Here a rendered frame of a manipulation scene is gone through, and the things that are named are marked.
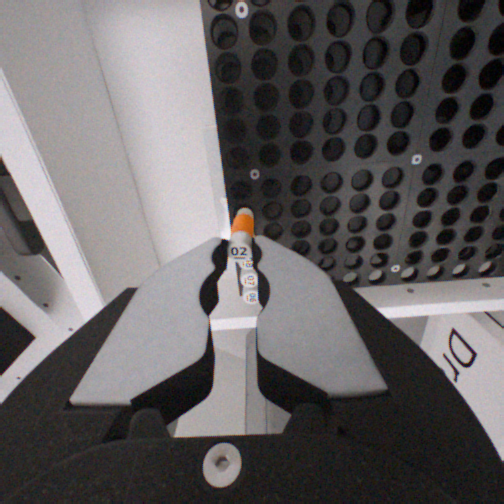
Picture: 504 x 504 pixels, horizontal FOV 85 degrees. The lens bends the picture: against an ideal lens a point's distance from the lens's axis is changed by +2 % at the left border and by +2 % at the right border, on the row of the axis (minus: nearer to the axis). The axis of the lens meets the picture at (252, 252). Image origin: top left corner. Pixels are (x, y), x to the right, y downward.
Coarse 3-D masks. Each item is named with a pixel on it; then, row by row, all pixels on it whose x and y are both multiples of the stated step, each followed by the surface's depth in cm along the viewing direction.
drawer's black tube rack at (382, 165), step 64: (256, 0) 15; (320, 0) 12; (384, 0) 13; (448, 0) 12; (256, 64) 16; (320, 64) 14; (384, 64) 14; (448, 64) 14; (256, 128) 15; (320, 128) 15; (384, 128) 15; (448, 128) 15; (256, 192) 17; (320, 192) 17; (384, 192) 17; (448, 192) 17; (320, 256) 19; (384, 256) 20; (448, 256) 19
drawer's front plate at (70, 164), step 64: (0, 0) 11; (64, 0) 16; (0, 64) 11; (64, 64) 15; (0, 128) 12; (64, 128) 15; (64, 192) 14; (128, 192) 21; (64, 256) 15; (128, 256) 21
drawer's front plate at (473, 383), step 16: (448, 320) 31; (464, 320) 28; (480, 320) 27; (448, 336) 31; (464, 336) 29; (480, 336) 26; (496, 336) 25; (432, 352) 34; (448, 352) 31; (464, 352) 29; (480, 352) 27; (496, 352) 25; (448, 368) 32; (464, 368) 29; (480, 368) 27; (496, 368) 25; (464, 384) 29; (480, 384) 27; (496, 384) 25; (480, 400) 27; (496, 400) 25; (480, 416) 27; (496, 416) 25; (496, 432) 26; (496, 448) 26
